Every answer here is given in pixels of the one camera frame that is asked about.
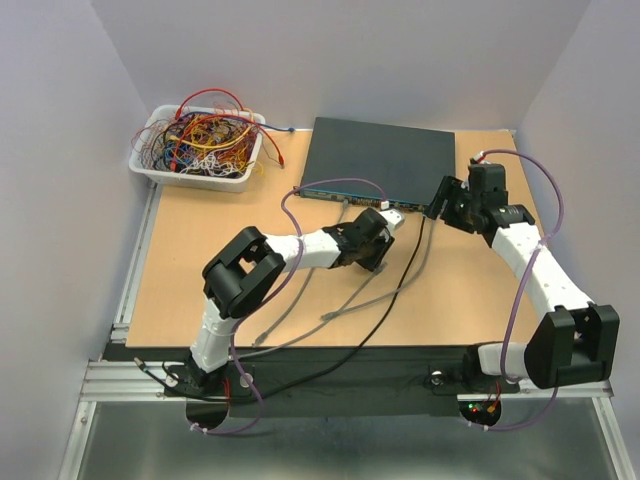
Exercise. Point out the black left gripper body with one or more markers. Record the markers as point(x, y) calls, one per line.
point(372, 253)

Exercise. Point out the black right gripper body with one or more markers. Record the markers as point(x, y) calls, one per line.
point(462, 210)

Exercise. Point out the grey ethernet cable short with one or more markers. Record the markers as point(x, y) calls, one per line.
point(345, 308)

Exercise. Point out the teal network switch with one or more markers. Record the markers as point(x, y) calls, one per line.
point(363, 163)

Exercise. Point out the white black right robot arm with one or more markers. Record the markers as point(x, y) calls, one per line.
point(575, 340)

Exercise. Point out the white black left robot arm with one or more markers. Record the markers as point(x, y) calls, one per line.
point(237, 281)

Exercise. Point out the white plastic basket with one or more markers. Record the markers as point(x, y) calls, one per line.
point(197, 147)

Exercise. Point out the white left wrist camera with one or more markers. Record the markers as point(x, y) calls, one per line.
point(394, 218)

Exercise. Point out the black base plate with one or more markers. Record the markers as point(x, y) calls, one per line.
point(298, 382)

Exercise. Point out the aluminium frame rail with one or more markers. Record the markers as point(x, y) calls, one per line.
point(114, 381)

